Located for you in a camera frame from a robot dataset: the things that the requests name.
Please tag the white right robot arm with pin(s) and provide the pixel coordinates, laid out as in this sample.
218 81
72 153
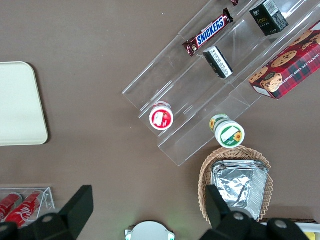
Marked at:
150 231

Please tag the small light wicker basket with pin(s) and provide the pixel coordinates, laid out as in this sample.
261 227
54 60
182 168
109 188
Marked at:
207 170

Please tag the small black carton box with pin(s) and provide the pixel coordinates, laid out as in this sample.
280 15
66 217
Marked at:
267 18
218 62

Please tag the red lid yogurt cup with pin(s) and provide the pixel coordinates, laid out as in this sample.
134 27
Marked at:
161 118

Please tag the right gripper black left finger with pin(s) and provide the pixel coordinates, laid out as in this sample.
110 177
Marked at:
77 207

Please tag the yellow snack packet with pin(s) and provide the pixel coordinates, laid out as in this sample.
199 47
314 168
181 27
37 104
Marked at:
313 236

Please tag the red chocolate chip cookie box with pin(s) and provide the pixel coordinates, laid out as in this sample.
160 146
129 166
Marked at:
292 67

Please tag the green sunflower lid cup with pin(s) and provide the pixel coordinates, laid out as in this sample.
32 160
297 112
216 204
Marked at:
229 133

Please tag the cream rectangular tray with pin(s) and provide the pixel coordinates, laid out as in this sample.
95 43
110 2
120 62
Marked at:
20 105

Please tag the clear acrylic bottle rack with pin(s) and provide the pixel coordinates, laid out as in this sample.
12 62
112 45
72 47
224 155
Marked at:
48 197

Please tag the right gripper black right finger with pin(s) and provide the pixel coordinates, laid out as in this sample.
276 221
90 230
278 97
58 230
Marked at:
220 215

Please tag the red cola bottle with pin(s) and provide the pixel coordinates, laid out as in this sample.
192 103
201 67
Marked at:
25 208
8 203

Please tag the clear acrylic stepped shelf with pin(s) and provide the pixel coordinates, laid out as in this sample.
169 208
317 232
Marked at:
175 82

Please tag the silver foil tray stack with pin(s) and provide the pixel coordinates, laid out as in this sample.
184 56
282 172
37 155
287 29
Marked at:
237 185

